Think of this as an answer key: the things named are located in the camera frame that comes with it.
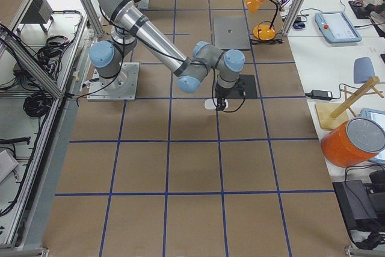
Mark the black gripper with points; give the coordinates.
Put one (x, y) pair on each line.
(221, 91)

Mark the white computer mouse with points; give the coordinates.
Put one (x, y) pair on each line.
(210, 104)

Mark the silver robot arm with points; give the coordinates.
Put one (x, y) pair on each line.
(130, 21)

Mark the black mousepad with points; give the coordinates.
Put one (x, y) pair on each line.
(245, 88)

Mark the grey closed laptop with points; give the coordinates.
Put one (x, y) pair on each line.
(230, 32)

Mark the orange desk lamp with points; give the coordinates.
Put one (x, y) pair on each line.
(264, 29)

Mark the black power adapter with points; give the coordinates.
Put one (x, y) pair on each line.
(321, 95)

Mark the wooden stand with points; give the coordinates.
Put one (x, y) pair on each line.
(331, 115)

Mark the orange cylindrical container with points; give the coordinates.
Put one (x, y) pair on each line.
(345, 145)

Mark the black box device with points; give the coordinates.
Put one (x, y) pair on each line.
(357, 210)

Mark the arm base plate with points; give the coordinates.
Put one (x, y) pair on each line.
(124, 87)

